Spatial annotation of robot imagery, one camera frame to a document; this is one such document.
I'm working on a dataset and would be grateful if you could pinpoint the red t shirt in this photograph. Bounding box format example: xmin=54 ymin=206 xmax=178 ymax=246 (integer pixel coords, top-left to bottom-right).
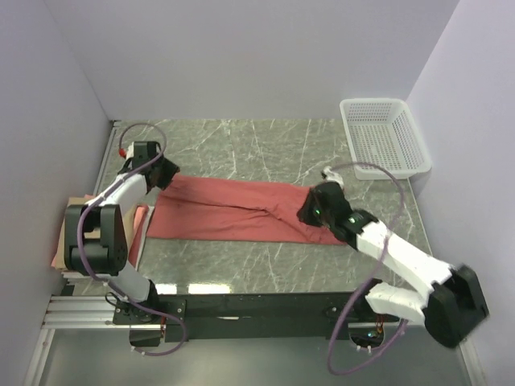
xmin=146 ymin=174 xmax=340 ymax=245

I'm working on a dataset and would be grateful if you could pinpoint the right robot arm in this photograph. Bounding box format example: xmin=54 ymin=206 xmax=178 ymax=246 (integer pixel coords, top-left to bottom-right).
xmin=298 ymin=182 xmax=489 ymax=348

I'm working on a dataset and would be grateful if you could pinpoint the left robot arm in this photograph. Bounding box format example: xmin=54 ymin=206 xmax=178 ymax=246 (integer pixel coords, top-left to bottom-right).
xmin=64 ymin=141 xmax=179 ymax=323

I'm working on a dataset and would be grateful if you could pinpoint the folded white t shirt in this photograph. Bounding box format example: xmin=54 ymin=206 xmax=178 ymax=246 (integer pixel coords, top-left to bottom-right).
xmin=62 ymin=205 xmax=156 ymax=282

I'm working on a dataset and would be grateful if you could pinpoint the folded pink t shirt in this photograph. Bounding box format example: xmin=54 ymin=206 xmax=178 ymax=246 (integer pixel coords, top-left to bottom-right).
xmin=51 ymin=194 xmax=149 ymax=282

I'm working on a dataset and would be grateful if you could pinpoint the white plastic basket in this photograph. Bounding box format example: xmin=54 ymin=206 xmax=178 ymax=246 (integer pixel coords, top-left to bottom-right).
xmin=340 ymin=98 xmax=432 ymax=181

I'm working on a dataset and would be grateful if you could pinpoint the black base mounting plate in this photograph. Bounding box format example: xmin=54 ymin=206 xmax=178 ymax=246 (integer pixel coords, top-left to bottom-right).
xmin=113 ymin=292 xmax=399 ymax=347

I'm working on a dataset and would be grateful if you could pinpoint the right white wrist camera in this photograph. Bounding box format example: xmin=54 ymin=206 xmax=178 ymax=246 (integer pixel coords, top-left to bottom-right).
xmin=321 ymin=166 xmax=344 ymax=190

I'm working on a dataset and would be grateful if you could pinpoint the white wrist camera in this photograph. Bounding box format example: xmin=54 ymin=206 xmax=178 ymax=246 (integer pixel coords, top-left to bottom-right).
xmin=321 ymin=166 xmax=344 ymax=190
xmin=118 ymin=144 xmax=134 ymax=160

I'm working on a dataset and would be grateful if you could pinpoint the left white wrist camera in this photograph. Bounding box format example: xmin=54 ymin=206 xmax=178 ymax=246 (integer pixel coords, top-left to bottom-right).
xmin=118 ymin=144 xmax=134 ymax=160

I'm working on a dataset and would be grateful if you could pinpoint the aluminium rail frame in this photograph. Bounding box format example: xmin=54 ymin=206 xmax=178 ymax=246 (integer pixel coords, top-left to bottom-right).
xmin=22 ymin=296 xmax=488 ymax=385

